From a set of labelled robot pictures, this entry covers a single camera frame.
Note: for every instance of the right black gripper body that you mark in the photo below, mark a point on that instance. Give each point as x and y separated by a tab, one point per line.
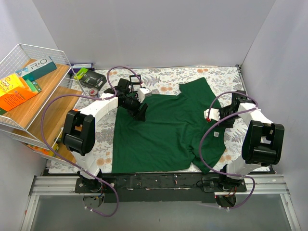
224	117

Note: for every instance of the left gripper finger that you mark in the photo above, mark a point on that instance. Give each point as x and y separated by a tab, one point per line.
135	115
142	112

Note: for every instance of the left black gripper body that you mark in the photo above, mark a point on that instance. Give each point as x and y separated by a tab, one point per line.
135	109

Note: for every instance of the dark green t-shirt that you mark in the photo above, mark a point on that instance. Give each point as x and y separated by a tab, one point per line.
174	135

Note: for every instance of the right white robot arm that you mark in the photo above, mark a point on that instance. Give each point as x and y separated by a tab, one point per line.
262	145

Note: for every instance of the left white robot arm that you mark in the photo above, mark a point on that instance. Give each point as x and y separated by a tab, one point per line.
80	126

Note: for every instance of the floral patterned table mat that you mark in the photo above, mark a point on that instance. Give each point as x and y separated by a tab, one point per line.
166	81

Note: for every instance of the red topped drink can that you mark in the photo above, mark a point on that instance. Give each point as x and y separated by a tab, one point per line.
93	92

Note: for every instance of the black green product box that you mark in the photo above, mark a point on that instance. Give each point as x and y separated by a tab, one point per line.
90	79

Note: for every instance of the purple white flat box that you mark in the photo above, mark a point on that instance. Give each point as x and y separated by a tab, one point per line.
89	65

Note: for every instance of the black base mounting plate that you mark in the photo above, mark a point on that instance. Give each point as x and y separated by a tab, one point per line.
157	187

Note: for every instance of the teal R+O box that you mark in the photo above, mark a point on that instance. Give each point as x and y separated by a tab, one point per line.
37	69

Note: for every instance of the green sponge pack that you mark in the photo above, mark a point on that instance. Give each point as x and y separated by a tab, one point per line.
34	86

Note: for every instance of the orange yellow sponge pack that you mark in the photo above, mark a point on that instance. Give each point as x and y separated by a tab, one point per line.
13	92

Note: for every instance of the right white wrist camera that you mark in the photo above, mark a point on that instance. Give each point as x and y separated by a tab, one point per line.
212	114

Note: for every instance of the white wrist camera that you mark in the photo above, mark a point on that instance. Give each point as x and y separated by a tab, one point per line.
143	93
212	114

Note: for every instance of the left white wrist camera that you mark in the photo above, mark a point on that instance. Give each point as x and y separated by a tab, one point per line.
143	93

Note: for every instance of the aluminium frame rail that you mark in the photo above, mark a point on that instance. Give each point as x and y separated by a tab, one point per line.
65	186

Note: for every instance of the white wire shelf rack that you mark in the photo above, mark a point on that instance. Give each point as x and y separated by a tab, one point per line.
23	122

